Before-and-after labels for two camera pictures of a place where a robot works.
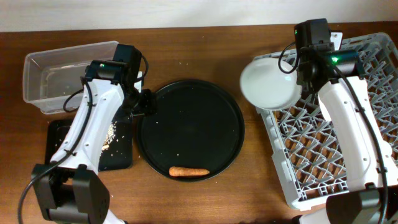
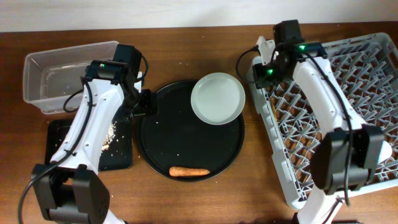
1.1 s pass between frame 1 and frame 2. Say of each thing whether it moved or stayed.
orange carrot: stayed
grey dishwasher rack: stayed
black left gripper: stayed
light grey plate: moved
